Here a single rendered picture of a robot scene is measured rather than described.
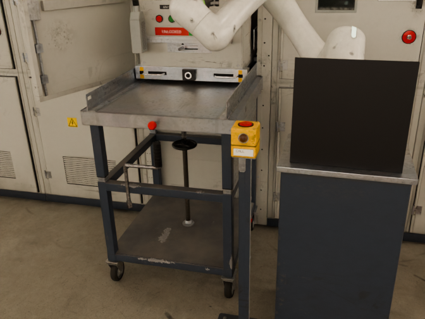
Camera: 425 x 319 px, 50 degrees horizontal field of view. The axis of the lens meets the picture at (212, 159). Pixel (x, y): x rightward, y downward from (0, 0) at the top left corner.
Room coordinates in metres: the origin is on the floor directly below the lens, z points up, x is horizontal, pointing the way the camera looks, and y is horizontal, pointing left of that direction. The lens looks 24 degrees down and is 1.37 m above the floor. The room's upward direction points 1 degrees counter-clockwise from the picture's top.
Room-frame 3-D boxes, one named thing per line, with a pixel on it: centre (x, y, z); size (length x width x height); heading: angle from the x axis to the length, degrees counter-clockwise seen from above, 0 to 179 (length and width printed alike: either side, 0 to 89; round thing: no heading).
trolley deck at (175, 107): (1.95, 0.13, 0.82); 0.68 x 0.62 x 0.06; 165
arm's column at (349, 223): (1.45, -0.46, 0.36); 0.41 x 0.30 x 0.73; 74
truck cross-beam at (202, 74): (2.11, 0.09, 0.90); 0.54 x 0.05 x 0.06; 75
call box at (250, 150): (1.35, -0.11, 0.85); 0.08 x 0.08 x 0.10; 75
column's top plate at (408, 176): (1.45, -0.46, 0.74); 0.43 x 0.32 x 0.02; 74
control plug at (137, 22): (2.08, 0.31, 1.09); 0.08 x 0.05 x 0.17; 165
